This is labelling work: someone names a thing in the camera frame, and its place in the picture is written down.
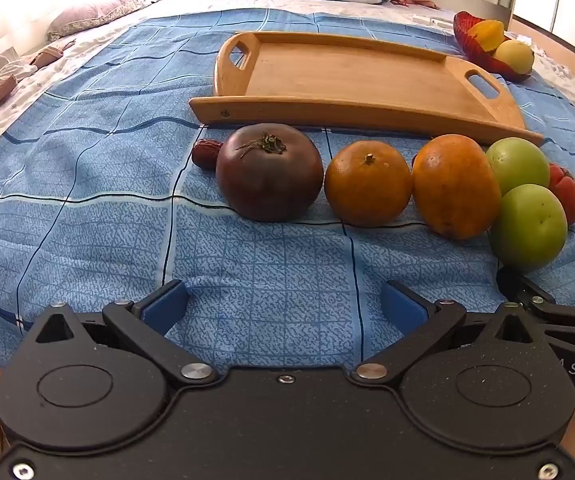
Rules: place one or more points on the wooden tray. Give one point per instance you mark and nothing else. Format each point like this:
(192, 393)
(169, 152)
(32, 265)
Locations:
(342, 75)

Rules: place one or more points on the dark purple tomato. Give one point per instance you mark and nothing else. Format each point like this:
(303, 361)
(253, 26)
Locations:
(267, 180)

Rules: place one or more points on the red date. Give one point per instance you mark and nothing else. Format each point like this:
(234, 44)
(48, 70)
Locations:
(203, 154)

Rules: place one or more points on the yellow mango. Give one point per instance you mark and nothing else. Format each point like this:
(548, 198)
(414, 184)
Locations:
(515, 56)

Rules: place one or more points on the small orange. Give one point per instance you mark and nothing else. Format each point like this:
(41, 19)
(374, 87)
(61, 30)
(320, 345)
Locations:
(367, 185)

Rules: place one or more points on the purple pillow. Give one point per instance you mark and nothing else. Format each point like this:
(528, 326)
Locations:
(97, 12)

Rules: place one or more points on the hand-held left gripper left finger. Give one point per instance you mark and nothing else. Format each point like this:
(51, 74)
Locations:
(162, 307)

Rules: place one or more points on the blue checked cloth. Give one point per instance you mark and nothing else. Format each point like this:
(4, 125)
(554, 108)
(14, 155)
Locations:
(117, 160)

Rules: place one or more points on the red glass bowl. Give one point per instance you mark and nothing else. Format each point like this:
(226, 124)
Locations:
(467, 40)

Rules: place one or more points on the green apple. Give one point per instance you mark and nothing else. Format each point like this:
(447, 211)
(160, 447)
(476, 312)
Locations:
(530, 227)
(517, 162)

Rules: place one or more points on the white garment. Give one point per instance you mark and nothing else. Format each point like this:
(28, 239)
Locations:
(2, 67)

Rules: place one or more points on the large orange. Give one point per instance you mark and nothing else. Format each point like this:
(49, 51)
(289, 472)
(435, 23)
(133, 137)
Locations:
(455, 187)

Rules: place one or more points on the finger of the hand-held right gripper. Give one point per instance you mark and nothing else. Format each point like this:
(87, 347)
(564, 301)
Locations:
(515, 285)

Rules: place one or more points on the red ribbed tomato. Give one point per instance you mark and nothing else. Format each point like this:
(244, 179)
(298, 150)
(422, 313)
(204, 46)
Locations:
(567, 195)

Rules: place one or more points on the yellow starfruit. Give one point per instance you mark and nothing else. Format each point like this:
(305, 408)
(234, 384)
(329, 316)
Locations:
(490, 35)

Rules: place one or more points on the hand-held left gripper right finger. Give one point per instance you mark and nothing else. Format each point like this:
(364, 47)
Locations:
(402, 307)

